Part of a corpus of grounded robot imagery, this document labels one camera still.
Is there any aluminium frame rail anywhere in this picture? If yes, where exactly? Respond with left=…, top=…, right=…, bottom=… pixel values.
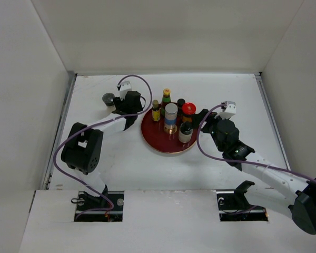
left=39, top=71, right=77, bottom=190
left=254, top=72, right=291, bottom=170

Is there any small spice jar black lid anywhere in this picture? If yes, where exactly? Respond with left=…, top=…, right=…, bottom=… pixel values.
left=177, top=99, right=185, bottom=116

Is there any chili sauce jar red lid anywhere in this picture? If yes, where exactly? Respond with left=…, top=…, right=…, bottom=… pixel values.
left=182, top=102, right=196, bottom=122

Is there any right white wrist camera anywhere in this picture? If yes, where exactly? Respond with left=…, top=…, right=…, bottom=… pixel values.
left=215, top=101, right=236, bottom=120

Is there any round red lacquer tray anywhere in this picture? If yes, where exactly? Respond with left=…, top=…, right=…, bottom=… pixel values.
left=141, top=109, right=198, bottom=154

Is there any blue-label jar silver lid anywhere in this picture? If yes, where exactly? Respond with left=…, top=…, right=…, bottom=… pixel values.
left=164, top=103, right=178, bottom=134

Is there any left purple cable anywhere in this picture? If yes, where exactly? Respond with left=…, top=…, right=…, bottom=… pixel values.
left=53, top=74, right=153, bottom=221

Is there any right aluminium frame rail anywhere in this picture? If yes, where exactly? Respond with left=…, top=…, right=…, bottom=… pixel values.
left=254, top=72, right=291, bottom=170

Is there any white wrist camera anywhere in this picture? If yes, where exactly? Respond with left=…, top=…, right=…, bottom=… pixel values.
left=215, top=101, right=236, bottom=120
left=117, top=81, right=132, bottom=100

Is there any small yellow-label dark bottle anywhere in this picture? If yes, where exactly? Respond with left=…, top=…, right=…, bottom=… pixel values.
left=151, top=100, right=161, bottom=122

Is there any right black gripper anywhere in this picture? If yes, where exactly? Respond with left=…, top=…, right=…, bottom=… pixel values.
left=191, top=109, right=231, bottom=152

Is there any white powder bottle black cap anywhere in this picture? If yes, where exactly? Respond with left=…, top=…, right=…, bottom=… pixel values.
left=178, top=121, right=193, bottom=143

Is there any purple cable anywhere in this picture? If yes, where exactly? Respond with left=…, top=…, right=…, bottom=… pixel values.
left=196, top=104, right=316, bottom=189
left=53, top=74, right=153, bottom=221

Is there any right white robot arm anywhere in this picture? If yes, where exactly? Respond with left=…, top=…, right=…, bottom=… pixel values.
left=191, top=104, right=316, bottom=235

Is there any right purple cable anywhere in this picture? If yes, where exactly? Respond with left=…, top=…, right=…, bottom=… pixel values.
left=196, top=104, right=316, bottom=189

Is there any green-label sauce bottle yellow cap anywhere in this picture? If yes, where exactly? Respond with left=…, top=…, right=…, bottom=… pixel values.
left=161, top=88, right=171, bottom=117

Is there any left aluminium frame rail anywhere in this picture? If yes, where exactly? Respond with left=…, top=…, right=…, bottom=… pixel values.
left=39, top=71, right=77, bottom=190

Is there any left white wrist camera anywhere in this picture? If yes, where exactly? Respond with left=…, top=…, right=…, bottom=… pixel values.
left=117, top=81, right=132, bottom=100

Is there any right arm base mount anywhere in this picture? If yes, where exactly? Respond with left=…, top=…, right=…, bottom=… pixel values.
left=216, top=181, right=268, bottom=222

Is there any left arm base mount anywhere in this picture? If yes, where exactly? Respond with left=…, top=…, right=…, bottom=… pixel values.
left=71, top=191, right=125, bottom=222

